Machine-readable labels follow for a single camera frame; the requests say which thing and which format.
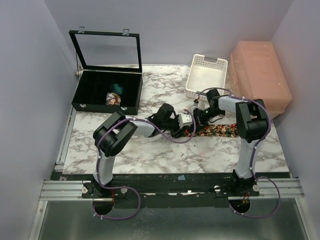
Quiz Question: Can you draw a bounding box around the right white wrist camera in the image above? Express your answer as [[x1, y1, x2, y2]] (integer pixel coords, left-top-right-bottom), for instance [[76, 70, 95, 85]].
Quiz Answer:
[[193, 98, 206, 110]]

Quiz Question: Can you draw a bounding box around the black mounting rail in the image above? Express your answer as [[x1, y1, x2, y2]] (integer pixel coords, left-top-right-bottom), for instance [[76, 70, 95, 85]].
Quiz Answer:
[[49, 172, 301, 214]]

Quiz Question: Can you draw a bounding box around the aluminium extrusion rail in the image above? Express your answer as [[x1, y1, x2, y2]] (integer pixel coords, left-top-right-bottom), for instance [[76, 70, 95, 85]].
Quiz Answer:
[[39, 180, 84, 201]]

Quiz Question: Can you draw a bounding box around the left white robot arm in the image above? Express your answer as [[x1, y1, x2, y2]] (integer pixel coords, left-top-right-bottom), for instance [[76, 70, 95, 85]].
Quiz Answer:
[[93, 103, 196, 198]]

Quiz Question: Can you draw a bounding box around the rolled patterned tie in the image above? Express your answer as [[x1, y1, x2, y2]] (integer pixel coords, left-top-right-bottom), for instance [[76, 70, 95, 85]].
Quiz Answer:
[[105, 92, 122, 106]]

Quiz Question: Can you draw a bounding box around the white plastic basket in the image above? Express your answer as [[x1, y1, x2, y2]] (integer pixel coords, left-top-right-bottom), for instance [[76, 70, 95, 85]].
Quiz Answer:
[[185, 54, 228, 99]]

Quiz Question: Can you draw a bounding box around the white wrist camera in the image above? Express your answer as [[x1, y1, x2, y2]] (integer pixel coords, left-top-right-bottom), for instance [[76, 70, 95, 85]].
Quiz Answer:
[[193, 98, 206, 110], [178, 112, 193, 129]]

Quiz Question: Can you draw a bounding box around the rolled teal tie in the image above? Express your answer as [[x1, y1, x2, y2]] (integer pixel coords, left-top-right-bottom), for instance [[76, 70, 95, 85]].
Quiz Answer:
[[110, 83, 124, 95]]

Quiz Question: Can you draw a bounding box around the black display box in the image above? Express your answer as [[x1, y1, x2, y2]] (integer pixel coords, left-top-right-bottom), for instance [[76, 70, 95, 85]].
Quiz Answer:
[[68, 27, 143, 115]]

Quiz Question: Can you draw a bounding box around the colourful patterned necktie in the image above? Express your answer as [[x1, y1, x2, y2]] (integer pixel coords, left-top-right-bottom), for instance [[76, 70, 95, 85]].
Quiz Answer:
[[194, 123, 239, 138]]

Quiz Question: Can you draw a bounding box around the pink plastic storage box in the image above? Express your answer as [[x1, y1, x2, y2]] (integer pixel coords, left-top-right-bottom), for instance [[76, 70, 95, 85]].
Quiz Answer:
[[229, 41, 292, 118]]

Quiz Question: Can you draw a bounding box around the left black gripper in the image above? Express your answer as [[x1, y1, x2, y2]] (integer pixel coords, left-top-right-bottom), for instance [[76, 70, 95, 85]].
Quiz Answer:
[[161, 115, 187, 139]]

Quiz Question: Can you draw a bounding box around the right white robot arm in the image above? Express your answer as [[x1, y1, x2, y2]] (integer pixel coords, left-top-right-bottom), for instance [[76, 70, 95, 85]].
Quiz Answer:
[[193, 87, 271, 196]]

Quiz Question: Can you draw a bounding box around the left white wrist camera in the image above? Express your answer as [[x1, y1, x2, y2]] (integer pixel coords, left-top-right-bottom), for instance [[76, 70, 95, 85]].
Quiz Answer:
[[178, 112, 193, 129]]

